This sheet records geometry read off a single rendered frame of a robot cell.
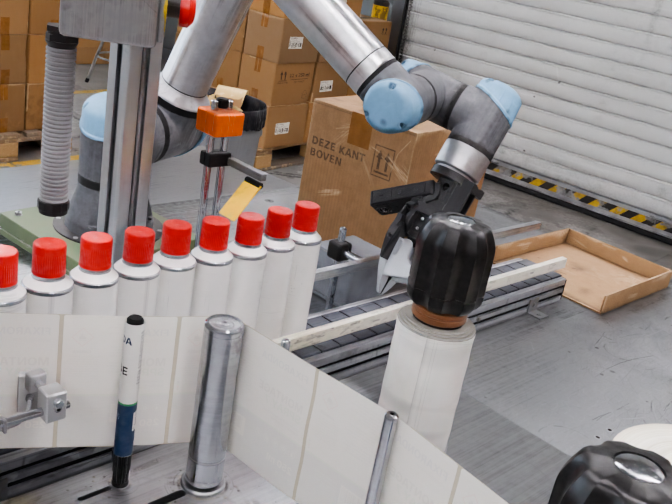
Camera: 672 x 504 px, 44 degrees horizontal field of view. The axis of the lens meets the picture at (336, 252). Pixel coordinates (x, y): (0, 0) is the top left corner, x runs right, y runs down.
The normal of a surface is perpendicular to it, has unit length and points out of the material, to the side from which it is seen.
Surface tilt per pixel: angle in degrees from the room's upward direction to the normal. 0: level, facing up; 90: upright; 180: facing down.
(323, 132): 90
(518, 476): 0
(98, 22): 90
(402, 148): 90
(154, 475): 0
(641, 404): 0
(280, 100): 91
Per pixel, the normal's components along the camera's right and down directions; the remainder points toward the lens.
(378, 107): -0.42, 0.29
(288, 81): 0.78, 0.35
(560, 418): 0.17, -0.92
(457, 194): -0.52, -0.33
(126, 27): 0.16, 0.39
